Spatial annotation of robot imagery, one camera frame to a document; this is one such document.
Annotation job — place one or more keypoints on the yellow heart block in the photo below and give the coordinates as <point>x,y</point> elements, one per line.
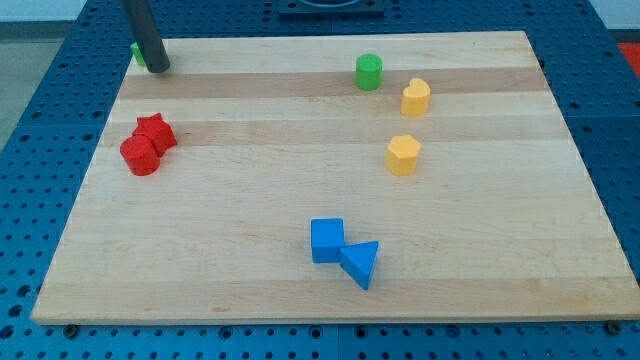
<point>415,98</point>

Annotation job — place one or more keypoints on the green cylinder block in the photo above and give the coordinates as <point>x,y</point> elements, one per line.
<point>368,72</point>

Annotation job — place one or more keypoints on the light wooden board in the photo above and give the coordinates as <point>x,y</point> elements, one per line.
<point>500,222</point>

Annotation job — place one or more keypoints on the red cylinder block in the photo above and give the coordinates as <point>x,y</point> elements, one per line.
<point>139,155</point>

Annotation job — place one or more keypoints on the blue cube block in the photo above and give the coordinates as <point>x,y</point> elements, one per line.
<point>327,237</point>

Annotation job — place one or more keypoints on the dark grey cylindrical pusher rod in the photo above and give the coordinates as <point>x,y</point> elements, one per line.
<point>146,34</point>

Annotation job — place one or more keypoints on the yellow hexagon block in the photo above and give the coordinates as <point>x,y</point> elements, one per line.
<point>402,155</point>

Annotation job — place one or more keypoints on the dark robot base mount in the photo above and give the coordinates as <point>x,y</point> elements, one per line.
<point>330,7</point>

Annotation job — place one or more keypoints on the red star block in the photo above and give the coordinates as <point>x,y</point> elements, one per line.
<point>159,132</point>

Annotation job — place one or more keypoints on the blue triangle block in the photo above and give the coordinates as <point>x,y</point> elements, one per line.
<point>358,261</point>

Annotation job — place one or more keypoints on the green star block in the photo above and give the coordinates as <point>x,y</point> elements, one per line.
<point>137,54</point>

